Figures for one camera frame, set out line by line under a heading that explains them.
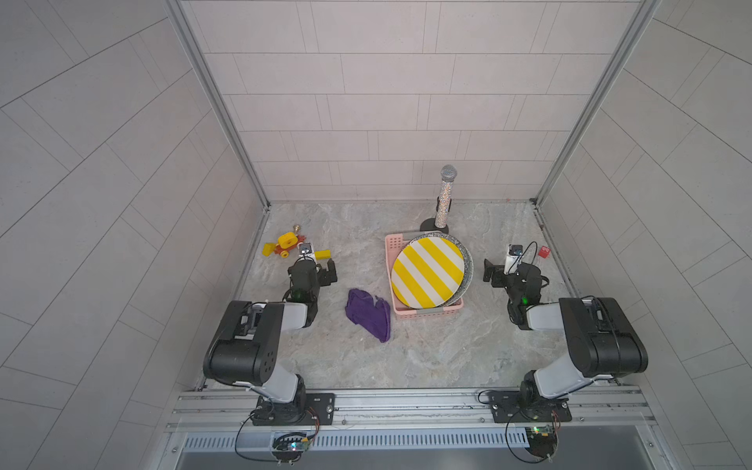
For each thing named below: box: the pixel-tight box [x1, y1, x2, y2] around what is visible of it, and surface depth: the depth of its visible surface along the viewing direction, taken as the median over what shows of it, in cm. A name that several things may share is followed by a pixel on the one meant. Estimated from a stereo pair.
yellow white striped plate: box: [390, 236, 466, 310], surface depth 92 cm
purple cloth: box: [344, 287, 391, 343], surface depth 88 cm
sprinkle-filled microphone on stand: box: [420, 163, 458, 235], surface depth 92 cm
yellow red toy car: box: [262, 232, 307, 259], surface depth 101 cm
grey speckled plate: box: [407, 231, 474, 307], surface depth 86 cm
